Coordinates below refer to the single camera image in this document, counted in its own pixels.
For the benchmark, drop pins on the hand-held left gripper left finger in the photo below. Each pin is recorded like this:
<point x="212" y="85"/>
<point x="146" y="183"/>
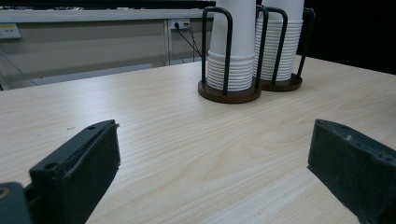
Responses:
<point x="77" y="174"/>

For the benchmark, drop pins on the white socket panel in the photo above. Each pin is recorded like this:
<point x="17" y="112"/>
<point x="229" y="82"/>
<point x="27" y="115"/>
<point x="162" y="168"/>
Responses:
<point x="9" y="31"/>

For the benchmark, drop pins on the tall stack of white cups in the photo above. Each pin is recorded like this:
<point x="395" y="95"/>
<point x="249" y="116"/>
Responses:
<point x="291" y="37"/>

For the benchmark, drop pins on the short stack of white cups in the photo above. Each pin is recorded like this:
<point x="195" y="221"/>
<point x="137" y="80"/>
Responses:
<point x="243" y="31"/>

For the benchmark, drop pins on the white power outlet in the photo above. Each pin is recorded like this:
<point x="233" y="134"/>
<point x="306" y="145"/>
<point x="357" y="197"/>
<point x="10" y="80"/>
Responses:
<point x="180" y="22"/>

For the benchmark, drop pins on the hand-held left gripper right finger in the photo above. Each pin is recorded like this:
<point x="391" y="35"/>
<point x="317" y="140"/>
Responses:
<point x="355" y="168"/>

